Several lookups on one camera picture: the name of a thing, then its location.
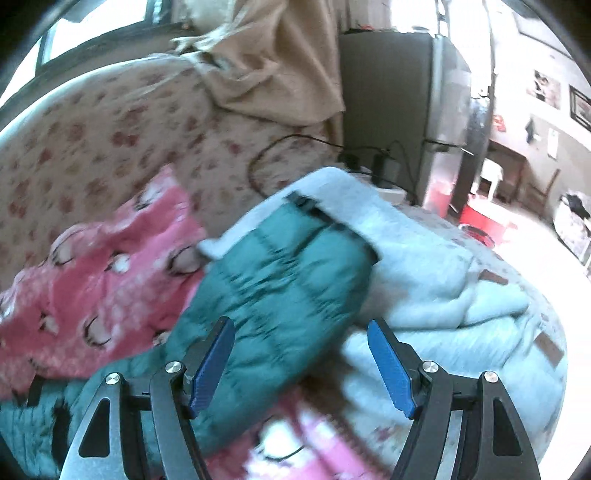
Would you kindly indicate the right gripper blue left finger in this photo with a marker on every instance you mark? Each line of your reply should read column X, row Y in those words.
column 109, row 444

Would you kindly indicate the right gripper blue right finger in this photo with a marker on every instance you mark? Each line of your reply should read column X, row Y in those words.
column 493, row 442

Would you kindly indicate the green quilted puffer jacket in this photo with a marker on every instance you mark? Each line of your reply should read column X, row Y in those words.
column 291, row 287

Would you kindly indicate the light blue fleece blanket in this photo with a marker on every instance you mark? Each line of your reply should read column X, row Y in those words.
column 454, row 300

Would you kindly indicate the pink penguin fleece blanket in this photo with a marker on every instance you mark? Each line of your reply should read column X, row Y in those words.
column 106, row 292

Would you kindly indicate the floral cream bed headboard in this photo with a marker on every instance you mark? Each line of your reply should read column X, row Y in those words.
column 90, row 145

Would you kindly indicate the grey refrigerator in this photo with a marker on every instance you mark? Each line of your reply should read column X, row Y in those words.
column 412, row 104

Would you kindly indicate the beige curtain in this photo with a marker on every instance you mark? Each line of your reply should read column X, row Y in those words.
column 276, row 60

